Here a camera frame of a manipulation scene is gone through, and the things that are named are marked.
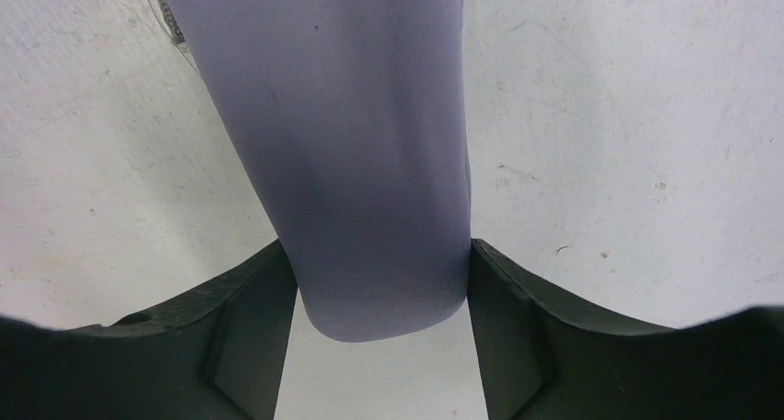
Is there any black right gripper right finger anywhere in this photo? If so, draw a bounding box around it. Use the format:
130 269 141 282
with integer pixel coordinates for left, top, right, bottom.
468 239 783 419

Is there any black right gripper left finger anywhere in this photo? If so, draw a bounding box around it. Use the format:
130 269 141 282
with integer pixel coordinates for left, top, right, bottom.
1 242 297 419

